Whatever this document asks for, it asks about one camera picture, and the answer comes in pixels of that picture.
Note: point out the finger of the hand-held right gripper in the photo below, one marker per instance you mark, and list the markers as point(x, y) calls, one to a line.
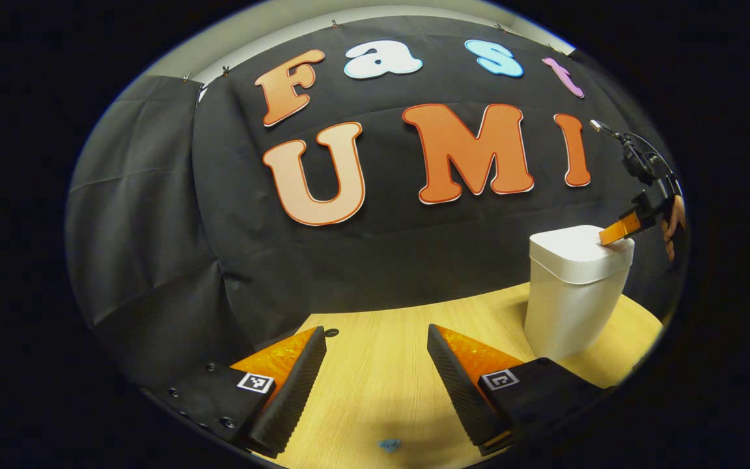
point(619, 229)

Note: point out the blue paper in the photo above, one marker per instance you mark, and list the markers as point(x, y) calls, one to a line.
point(389, 445)

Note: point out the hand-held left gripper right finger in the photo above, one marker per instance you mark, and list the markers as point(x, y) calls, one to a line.
point(459, 391)

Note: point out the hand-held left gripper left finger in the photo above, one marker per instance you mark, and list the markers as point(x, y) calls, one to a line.
point(287, 397)

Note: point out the white desktop garbage bin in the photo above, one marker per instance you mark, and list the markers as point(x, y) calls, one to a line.
point(570, 299)

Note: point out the wooden desktop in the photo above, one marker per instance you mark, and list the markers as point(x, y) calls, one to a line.
point(381, 378)

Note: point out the black backdrop cloth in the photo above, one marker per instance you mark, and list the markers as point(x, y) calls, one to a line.
point(381, 260)

